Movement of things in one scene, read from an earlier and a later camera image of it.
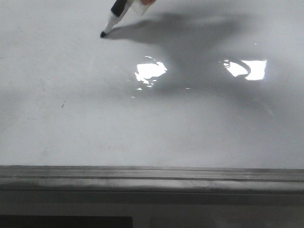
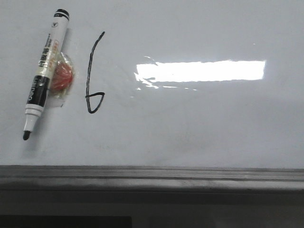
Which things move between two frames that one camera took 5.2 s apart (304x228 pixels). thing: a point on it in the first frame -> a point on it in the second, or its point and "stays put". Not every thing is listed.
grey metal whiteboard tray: (151, 178) stays put
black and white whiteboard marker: (118, 9) -> (34, 103)
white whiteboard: (185, 84) stays put
